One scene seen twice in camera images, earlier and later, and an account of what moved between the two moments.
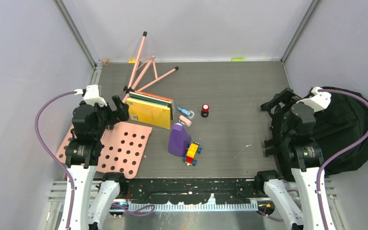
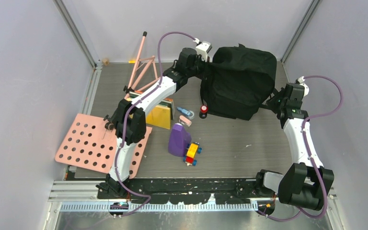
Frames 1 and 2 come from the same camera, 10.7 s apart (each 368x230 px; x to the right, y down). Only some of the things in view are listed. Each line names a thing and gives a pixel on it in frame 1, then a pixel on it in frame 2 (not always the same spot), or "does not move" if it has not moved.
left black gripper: x=121 y=112 → x=205 y=65
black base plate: x=194 y=190 does not move
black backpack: x=343 y=122 → x=238 y=81
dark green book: x=153 y=99 does not move
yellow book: x=149 y=113 does not move
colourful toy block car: x=192 y=153 does not move
